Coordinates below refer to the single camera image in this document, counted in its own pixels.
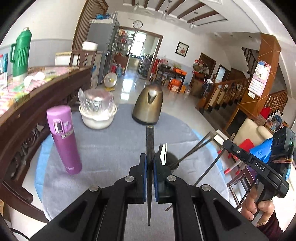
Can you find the wall calendar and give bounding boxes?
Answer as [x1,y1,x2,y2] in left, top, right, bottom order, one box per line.
[248,61,272,98]

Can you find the brown wooden door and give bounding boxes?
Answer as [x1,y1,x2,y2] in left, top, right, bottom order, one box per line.
[72,0,109,50]

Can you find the metal stool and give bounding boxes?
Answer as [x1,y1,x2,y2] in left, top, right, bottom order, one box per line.
[227,162,253,209]

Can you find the white container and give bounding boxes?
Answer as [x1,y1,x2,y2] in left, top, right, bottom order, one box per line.
[82,41,98,51]

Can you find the green thermos jug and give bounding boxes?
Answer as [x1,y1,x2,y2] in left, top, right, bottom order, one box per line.
[10,27,32,78]

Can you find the gold electric kettle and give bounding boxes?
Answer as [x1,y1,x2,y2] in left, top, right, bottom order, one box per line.
[132,84,164,126]

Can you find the person's right forearm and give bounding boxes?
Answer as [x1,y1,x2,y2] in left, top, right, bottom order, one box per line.
[256,212,284,240]

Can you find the dark wooden sideboard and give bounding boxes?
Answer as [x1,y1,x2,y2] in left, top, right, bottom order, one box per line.
[0,66,93,223]

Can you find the black textured chopstick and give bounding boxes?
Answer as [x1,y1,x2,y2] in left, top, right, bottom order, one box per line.
[146,125,155,226]

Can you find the white box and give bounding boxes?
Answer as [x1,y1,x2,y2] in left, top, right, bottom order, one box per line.
[55,51,72,67]

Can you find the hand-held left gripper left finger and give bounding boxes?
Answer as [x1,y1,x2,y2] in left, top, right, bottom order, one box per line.
[29,153,148,241]

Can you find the grey refrigerator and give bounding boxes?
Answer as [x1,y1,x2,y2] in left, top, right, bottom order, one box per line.
[87,20,120,86]

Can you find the white crumpled tissue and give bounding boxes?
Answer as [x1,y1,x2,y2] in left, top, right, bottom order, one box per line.
[23,71,46,85]

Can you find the person's right hand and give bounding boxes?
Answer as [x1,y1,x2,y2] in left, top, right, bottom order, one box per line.
[240,186,275,227]

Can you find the black utensil holder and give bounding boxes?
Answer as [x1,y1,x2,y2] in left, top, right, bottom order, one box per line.
[159,152,180,173]

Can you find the white bowl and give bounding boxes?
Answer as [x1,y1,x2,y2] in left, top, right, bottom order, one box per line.
[79,103,118,130]

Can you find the purple thermos bottle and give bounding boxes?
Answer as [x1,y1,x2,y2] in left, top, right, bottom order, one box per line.
[46,105,83,175]

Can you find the orange box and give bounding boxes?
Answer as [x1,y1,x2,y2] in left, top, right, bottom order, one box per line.
[167,79,185,93]

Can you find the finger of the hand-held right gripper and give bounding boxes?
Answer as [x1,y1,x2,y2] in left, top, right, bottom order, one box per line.
[222,140,252,163]

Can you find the wooden staircase railing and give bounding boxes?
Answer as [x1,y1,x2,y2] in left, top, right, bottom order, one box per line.
[196,78,252,113]

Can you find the floral cloth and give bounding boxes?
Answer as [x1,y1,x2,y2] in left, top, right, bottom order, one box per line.
[0,66,91,117]

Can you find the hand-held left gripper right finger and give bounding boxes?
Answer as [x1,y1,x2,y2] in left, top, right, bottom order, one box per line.
[153,153,270,241]

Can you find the blue table cover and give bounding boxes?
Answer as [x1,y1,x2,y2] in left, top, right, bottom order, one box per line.
[34,129,230,210]

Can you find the wooden pillar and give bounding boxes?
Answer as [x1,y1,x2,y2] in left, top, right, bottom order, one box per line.
[223,33,282,138]

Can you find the cream chair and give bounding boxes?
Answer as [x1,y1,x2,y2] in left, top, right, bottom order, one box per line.
[231,118,274,149]

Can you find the clear plastic bag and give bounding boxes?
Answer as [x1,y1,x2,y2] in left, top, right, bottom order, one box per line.
[78,88,115,115]

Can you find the dark wooden side table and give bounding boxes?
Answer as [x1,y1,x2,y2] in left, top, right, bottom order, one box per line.
[153,65,187,87]

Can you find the framed wall painting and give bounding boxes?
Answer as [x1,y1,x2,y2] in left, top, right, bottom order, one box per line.
[175,41,189,57]

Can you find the grey tablecloth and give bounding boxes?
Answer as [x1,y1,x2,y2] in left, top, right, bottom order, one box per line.
[42,103,230,222]

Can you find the small floor fan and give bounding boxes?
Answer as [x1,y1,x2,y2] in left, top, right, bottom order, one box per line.
[103,72,117,91]

